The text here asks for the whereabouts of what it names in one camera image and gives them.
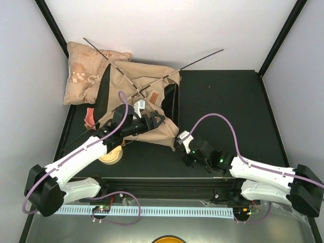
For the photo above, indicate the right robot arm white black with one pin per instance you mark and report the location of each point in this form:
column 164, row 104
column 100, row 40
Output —
column 297, row 187

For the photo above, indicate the beige patterned pillow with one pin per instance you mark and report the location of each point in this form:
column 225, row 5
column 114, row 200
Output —
column 86, row 68

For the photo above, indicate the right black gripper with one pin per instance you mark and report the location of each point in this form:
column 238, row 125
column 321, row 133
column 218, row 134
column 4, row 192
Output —
column 187, row 161

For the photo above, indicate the yellow pet bowl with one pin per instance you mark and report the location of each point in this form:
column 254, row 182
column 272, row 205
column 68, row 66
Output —
column 112, row 157

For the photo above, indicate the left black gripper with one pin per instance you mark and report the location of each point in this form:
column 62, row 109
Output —
column 148, row 126

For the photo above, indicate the small electronics board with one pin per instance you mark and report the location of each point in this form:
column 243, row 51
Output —
column 101, row 209

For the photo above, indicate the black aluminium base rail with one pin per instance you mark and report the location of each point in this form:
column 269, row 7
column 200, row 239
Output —
column 223, row 191

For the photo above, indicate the right black frame post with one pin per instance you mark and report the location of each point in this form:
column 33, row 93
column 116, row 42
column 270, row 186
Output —
column 285, row 30

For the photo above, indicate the yellow round object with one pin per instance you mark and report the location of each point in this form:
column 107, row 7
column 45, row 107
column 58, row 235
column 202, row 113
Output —
column 168, row 239

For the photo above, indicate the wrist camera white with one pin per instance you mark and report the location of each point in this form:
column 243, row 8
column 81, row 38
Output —
column 138, row 107
column 184, row 138

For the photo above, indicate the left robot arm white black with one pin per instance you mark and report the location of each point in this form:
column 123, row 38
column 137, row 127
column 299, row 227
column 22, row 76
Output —
column 49, row 188

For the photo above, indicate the beige pet tent fabric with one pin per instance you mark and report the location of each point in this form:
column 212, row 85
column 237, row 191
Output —
column 154, row 86

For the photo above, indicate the black tent pole one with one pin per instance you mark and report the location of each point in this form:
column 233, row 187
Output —
column 142, row 67

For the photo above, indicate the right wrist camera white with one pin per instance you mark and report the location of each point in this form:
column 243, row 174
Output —
column 184, row 138

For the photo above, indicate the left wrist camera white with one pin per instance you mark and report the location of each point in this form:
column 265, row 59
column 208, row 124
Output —
column 138, row 107

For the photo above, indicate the white slotted cable duct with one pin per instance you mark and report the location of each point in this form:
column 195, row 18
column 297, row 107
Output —
column 201, row 212

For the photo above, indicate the black frame post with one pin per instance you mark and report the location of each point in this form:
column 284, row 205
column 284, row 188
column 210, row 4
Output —
column 49, row 18
column 285, row 30

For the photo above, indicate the pink pet bowl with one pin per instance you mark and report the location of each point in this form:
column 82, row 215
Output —
column 89, row 119

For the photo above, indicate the left black frame post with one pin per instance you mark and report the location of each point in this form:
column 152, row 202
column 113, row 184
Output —
column 49, row 18

